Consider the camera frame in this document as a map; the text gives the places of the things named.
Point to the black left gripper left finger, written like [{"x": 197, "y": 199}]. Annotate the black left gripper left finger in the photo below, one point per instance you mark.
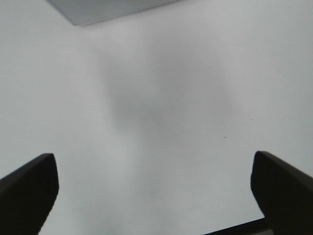
[{"x": 27, "y": 196}]

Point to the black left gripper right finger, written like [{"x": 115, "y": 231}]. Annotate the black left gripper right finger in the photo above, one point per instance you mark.
[{"x": 283, "y": 193}]

